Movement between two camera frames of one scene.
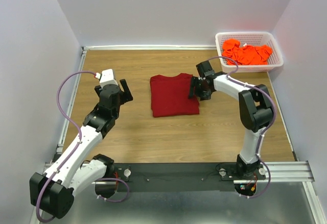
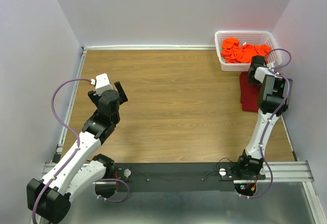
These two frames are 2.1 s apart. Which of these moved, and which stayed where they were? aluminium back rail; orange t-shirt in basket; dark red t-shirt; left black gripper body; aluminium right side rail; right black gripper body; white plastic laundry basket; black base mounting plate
Moved: right black gripper body; dark red t-shirt
Stayed: aluminium back rail; black base mounting plate; aluminium right side rail; left black gripper body; orange t-shirt in basket; white plastic laundry basket
